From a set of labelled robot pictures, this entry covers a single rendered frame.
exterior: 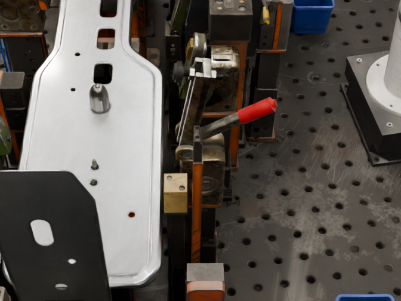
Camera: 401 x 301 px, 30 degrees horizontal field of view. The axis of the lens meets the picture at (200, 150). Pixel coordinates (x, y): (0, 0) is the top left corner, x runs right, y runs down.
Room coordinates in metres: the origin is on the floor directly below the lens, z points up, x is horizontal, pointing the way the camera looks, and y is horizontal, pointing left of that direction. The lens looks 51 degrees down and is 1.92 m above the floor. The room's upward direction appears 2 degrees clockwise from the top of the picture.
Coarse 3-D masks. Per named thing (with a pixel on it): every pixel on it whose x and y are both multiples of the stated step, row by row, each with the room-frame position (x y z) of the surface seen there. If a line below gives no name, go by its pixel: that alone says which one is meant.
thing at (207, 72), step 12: (204, 60) 0.72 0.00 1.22; (180, 72) 0.70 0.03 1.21; (192, 72) 0.70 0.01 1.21; (204, 72) 0.70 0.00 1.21; (216, 72) 0.71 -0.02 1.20; (192, 84) 0.72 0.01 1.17; (204, 84) 0.69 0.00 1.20; (192, 96) 0.69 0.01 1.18; (204, 96) 0.69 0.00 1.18; (192, 108) 0.69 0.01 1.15; (192, 120) 0.69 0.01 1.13; (180, 132) 0.72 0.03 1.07; (192, 132) 0.69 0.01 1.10; (180, 144) 0.69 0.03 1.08; (192, 144) 0.69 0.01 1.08
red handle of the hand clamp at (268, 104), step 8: (256, 104) 0.71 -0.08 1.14; (264, 104) 0.71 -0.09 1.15; (272, 104) 0.71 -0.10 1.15; (240, 112) 0.71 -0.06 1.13; (248, 112) 0.70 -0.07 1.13; (256, 112) 0.70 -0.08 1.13; (264, 112) 0.70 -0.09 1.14; (272, 112) 0.70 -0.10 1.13; (224, 120) 0.71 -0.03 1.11; (232, 120) 0.70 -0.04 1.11; (240, 120) 0.70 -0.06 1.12; (248, 120) 0.70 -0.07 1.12; (208, 128) 0.71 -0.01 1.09; (216, 128) 0.70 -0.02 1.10; (224, 128) 0.70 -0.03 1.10; (208, 136) 0.70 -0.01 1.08
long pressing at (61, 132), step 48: (96, 0) 1.09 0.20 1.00; (96, 48) 0.96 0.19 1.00; (48, 96) 0.85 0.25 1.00; (144, 96) 0.85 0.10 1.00; (48, 144) 0.74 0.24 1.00; (96, 144) 0.75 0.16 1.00; (144, 144) 0.75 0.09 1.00; (96, 192) 0.65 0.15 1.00; (144, 192) 0.66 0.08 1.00; (48, 240) 0.57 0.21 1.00; (144, 240) 0.57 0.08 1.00
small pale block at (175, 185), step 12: (168, 180) 0.63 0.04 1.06; (180, 180) 0.63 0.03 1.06; (168, 192) 0.61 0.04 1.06; (180, 192) 0.61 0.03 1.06; (168, 204) 0.61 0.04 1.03; (180, 204) 0.61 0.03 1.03; (168, 216) 0.61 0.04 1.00; (180, 216) 0.61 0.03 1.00; (168, 228) 0.61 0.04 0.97; (180, 228) 0.61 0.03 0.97; (168, 240) 0.61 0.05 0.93; (180, 240) 0.61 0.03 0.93; (168, 252) 0.61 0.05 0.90; (180, 252) 0.61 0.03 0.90; (168, 264) 0.61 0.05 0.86; (180, 264) 0.61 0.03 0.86; (180, 276) 0.61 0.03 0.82; (180, 288) 0.61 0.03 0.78; (168, 300) 0.63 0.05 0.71; (180, 300) 0.61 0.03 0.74
